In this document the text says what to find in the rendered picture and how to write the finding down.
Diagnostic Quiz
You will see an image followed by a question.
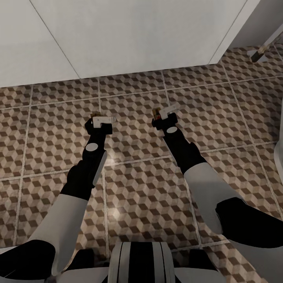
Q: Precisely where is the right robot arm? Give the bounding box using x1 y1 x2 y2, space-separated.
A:
152 104 283 283

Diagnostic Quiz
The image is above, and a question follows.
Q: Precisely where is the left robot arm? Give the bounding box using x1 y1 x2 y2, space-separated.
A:
0 116 116 283

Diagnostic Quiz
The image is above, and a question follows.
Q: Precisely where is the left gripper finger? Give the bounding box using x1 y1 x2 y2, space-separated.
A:
85 118 92 128

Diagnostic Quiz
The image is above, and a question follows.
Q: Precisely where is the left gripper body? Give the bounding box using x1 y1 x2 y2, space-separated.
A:
86 123 113 138

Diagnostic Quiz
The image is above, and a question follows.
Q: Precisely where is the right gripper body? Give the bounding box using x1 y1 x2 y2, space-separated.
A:
154 113 178 130

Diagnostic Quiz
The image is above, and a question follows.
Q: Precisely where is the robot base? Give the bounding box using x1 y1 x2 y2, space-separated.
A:
57 249 226 283

